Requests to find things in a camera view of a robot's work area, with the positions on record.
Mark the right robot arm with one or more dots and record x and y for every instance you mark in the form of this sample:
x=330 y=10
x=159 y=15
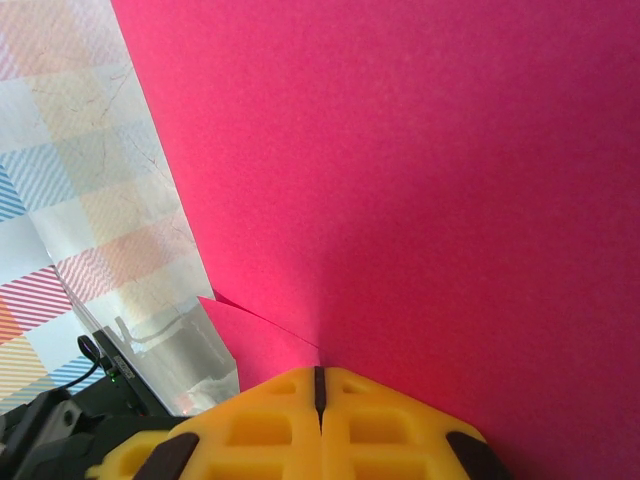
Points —
x=50 y=450

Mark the pink paper sheet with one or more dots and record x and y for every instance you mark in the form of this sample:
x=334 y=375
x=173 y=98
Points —
x=400 y=200

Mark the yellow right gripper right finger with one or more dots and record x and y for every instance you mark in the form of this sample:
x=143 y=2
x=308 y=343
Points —
x=390 y=435

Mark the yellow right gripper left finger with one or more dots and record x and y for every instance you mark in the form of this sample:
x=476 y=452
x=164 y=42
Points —
x=260 y=430

